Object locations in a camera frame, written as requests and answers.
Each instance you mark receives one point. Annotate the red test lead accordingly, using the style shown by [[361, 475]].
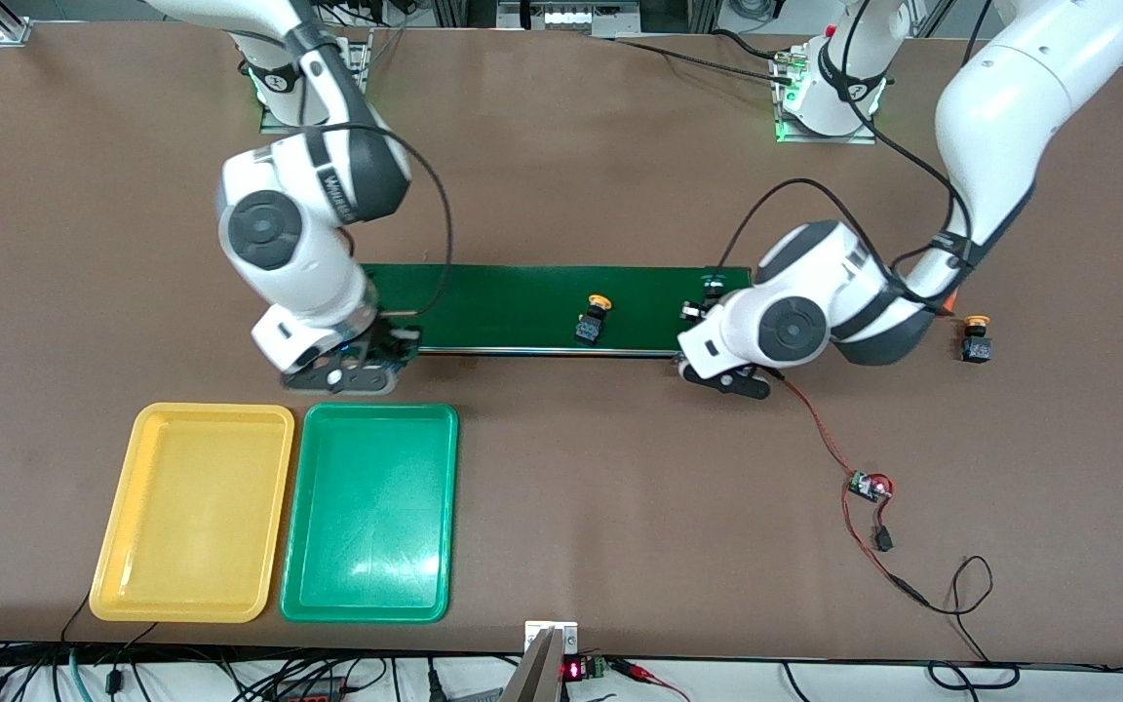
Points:
[[644, 673]]

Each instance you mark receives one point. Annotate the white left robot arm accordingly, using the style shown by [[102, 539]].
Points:
[[805, 292]]

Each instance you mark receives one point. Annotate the green plastic tray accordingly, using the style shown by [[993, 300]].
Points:
[[371, 512]]

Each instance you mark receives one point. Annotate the red digit display module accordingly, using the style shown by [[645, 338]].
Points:
[[576, 669]]

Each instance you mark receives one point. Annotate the orange printed cylinder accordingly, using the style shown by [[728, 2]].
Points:
[[948, 302]]

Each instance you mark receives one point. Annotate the white power strip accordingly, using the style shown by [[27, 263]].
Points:
[[571, 15]]

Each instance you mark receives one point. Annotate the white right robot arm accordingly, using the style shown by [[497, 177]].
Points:
[[298, 263]]

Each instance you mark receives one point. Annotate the yellow push button switch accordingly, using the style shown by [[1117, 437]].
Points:
[[591, 330], [976, 346]]

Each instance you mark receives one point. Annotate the orange black power strip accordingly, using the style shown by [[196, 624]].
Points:
[[313, 690]]

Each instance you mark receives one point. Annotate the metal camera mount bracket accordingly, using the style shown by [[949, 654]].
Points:
[[550, 663]]

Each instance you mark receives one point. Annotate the yellow plastic tray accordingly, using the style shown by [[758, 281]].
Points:
[[196, 512]]

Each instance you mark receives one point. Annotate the green conveyor belt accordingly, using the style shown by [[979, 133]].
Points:
[[522, 307]]

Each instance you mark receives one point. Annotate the small green circuit board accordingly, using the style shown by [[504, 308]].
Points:
[[866, 485]]

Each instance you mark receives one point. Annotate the small black plug connector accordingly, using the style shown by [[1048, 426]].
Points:
[[882, 538]]

